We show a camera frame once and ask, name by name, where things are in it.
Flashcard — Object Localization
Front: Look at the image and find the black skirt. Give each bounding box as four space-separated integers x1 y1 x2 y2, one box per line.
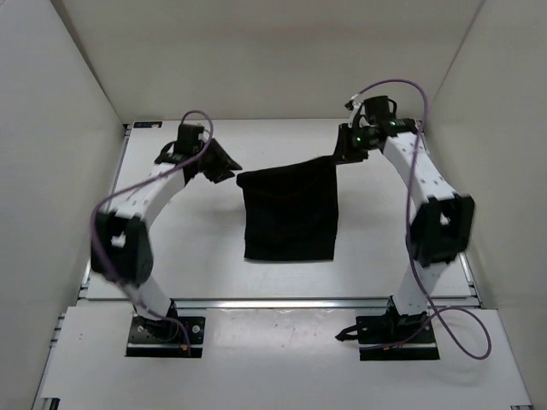
236 155 338 263

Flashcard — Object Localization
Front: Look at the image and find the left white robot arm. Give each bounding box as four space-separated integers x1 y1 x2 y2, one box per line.
91 122 242 340

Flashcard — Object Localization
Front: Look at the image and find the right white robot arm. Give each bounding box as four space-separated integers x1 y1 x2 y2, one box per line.
334 96 475 343

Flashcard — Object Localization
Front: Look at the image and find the left table corner label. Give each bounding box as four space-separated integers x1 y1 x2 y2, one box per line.
132 121 162 129

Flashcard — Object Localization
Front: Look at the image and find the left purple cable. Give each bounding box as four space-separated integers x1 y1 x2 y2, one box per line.
88 110 215 355

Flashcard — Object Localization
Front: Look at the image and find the purple cable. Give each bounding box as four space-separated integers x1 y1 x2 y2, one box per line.
88 110 215 355
344 78 492 360

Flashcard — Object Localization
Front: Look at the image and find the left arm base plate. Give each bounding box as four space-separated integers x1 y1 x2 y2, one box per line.
126 314 206 359

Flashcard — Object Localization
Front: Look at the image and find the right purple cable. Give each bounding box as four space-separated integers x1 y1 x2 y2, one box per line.
344 78 492 360

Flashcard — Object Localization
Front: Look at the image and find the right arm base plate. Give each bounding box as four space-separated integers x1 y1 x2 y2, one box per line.
335 300 440 361

